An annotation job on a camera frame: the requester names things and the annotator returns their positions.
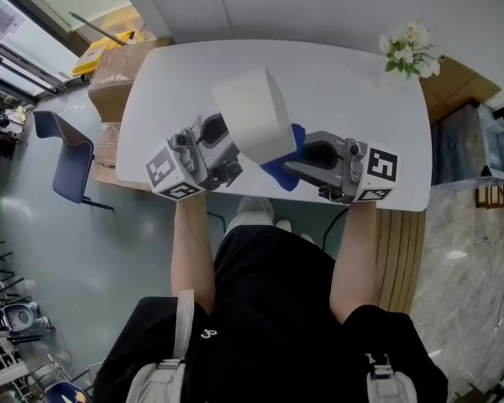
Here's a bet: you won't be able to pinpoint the glass sliding door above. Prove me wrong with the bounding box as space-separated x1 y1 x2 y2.
0 0 85 96

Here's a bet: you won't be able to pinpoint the dark blue chair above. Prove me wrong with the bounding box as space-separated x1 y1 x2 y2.
33 110 115 212

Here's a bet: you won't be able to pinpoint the white grey floor machine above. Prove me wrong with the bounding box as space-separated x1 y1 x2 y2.
0 301 51 343

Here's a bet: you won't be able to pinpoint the person's right forearm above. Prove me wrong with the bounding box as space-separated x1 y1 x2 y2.
329 201 379 325

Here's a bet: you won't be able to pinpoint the blue cloth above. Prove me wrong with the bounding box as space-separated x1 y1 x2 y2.
259 123 307 192

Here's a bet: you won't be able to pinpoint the white cube box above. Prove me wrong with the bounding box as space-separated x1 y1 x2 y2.
211 67 298 168

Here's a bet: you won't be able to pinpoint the black cable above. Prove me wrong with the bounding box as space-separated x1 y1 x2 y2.
323 206 349 251

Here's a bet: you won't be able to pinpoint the taped cardboard box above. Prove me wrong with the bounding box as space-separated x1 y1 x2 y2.
92 122 152 192

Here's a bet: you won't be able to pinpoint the person's left forearm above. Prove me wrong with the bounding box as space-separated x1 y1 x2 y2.
170 191 218 317

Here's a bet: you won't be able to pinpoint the grey metal pole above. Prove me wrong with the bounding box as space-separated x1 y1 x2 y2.
69 11 131 44

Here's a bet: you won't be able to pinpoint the yellow bag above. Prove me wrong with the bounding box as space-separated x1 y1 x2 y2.
71 30 136 78

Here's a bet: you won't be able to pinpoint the white flowers in vase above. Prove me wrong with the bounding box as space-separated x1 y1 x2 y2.
377 21 446 90

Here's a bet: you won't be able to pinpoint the black metal rack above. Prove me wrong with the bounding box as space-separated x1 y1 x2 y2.
0 239 33 306

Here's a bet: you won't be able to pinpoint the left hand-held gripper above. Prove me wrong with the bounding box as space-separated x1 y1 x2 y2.
144 105 245 202

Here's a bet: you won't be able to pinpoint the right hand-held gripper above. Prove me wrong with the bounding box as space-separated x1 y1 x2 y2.
281 130 400 204

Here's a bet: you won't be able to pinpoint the wooden crate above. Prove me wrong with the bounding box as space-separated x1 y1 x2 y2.
475 182 504 209

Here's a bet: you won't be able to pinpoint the person's black shirt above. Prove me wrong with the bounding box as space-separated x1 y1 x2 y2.
92 224 449 403

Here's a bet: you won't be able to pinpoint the slatted wooden bench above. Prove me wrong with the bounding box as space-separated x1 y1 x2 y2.
371 207 427 314

